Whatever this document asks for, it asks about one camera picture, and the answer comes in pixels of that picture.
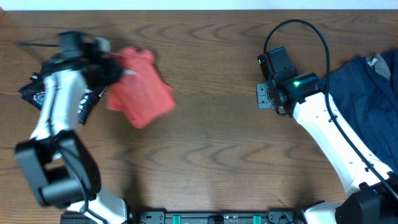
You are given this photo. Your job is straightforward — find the orange printed t-shirt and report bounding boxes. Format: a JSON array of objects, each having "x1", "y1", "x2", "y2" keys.
[{"x1": 106, "y1": 47, "x2": 176, "y2": 129}]

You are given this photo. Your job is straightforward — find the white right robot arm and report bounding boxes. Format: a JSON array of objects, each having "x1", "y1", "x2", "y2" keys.
[{"x1": 256, "y1": 73, "x2": 397, "y2": 223}]

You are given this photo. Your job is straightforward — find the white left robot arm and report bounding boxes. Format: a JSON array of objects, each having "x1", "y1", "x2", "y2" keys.
[{"x1": 15, "y1": 57, "x2": 131, "y2": 223}]

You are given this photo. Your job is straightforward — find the folded black printed t-shirt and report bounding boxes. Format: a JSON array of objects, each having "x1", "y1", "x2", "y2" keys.
[{"x1": 18, "y1": 60, "x2": 108, "y2": 127}]

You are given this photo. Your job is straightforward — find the navy blue garment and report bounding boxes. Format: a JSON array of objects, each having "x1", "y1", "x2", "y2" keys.
[{"x1": 329, "y1": 49, "x2": 397, "y2": 173}]

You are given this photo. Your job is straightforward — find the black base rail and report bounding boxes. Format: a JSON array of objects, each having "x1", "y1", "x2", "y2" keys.
[{"x1": 127, "y1": 208, "x2": 306, "y2": 224}]

